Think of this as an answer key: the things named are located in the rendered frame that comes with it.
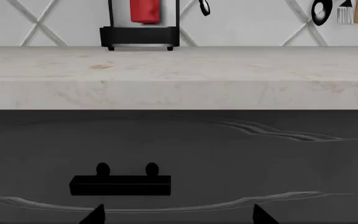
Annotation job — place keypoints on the white marble counter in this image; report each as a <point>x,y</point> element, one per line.
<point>179,77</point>

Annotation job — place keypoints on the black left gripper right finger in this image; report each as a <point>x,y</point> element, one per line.
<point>262,217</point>

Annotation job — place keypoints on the black coffee machine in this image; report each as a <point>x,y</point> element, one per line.
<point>140,37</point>

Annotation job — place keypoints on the white slotted spatula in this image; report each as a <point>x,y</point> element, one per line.
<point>345,15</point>

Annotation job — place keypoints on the dark grey cabinet drawer front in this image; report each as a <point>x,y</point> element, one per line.
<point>179,163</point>

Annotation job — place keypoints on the black hanging spoon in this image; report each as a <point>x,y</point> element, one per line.
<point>204,7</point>

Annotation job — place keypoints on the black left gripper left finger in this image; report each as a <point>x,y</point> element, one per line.
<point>97,217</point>

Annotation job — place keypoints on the black hanging ladle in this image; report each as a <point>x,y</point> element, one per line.
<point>320,12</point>

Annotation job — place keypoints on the red mug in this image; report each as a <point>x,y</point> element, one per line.
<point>145,11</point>

